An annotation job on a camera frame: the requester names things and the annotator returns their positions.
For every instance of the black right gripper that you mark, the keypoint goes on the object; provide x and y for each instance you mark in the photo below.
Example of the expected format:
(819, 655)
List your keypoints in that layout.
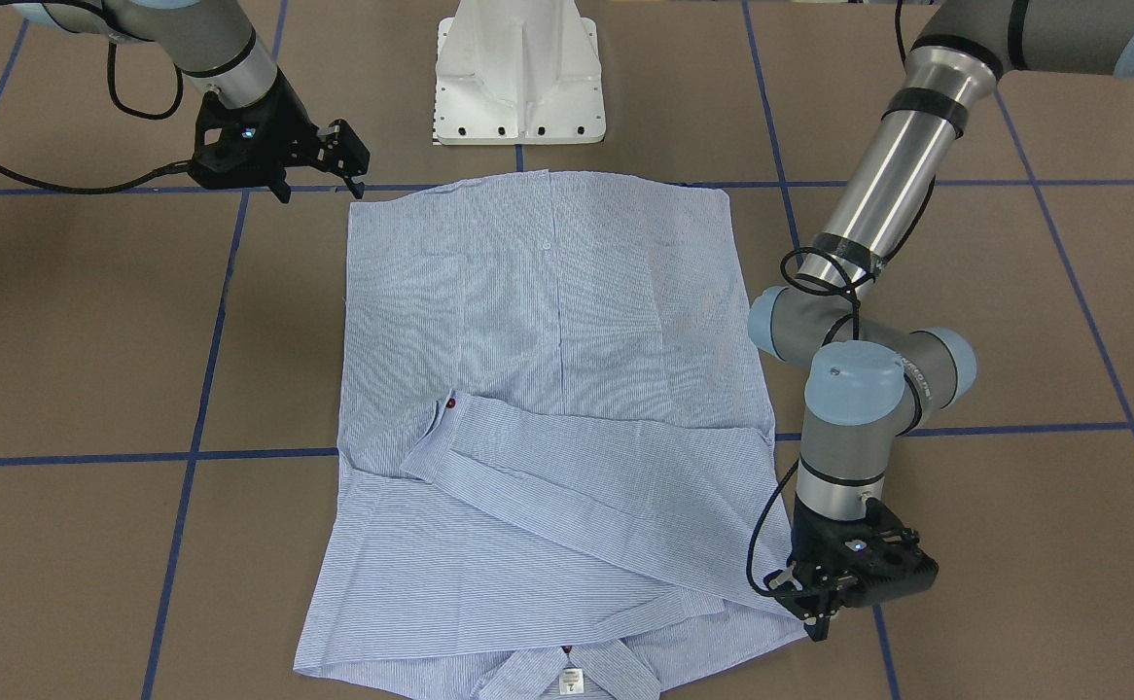
(287, 115)

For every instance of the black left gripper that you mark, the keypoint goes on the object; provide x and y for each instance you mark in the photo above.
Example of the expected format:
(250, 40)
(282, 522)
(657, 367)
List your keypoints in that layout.
(809, 537)

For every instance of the light blue striped shirt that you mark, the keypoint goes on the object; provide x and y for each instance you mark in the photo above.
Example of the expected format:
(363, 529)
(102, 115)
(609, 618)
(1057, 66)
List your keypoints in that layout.
(554, 438)

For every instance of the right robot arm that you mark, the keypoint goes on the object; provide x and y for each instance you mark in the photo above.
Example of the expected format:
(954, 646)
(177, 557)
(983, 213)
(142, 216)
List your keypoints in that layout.
(213, 44)

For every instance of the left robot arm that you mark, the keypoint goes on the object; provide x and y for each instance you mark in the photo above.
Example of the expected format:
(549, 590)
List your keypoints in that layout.
(868, 384)

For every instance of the brown paper table cover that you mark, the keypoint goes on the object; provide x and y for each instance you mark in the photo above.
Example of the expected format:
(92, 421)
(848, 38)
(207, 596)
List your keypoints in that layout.
(170, 357)

